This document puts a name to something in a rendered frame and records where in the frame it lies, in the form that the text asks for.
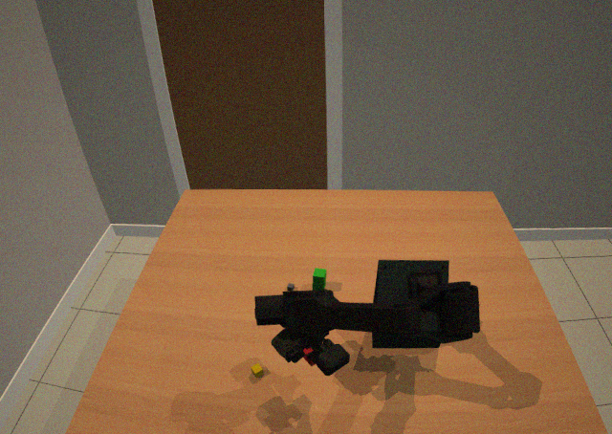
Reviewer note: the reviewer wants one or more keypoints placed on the yellow cube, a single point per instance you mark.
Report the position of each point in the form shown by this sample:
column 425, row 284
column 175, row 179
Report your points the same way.
column 257, row 370

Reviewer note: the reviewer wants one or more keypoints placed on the red block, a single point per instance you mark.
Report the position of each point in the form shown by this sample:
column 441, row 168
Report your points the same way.
column 308, row 351

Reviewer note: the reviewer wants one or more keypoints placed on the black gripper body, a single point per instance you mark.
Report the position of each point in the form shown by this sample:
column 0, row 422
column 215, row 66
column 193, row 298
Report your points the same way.
column 330, row 356

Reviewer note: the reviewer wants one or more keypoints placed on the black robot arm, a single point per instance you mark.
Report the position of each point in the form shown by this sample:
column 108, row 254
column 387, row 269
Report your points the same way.
column 308, row 314

